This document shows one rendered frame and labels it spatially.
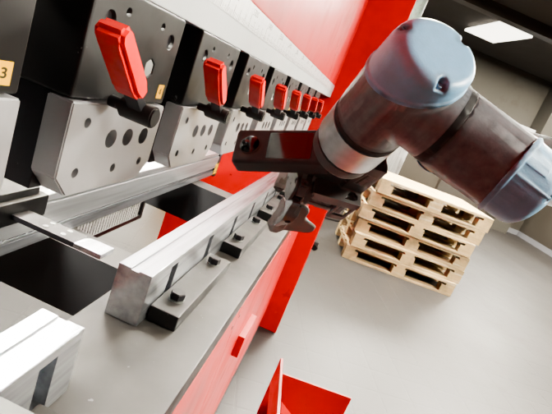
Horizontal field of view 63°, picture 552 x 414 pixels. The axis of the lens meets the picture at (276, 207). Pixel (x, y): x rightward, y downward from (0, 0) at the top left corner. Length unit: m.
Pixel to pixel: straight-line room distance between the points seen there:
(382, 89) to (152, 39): 0.20
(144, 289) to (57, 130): 0.43
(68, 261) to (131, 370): 0.35
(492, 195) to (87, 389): 0.53
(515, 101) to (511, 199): 11.18
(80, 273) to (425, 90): 0.78
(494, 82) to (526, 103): 0.93
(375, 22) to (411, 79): 2.03
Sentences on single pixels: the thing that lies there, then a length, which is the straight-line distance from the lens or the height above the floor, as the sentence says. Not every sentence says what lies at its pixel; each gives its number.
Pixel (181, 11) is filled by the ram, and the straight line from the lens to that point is 0.47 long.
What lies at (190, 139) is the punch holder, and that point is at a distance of 0.59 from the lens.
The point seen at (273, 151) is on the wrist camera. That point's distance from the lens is 0.51.
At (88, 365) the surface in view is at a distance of 0.70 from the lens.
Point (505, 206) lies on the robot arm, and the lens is 0.43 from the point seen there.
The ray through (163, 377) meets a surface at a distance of 0.71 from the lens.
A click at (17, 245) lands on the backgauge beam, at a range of 0.91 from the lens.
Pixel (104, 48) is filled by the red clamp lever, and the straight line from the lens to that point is 0.33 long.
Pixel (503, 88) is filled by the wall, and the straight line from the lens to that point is 11.43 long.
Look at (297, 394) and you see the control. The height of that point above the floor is 0.78.
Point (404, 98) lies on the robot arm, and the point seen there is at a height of 1.34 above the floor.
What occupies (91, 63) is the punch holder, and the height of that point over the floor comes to 1.28.
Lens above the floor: 1.32
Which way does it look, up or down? 15 degrees down
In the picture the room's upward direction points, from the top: 21 degrees clockwise
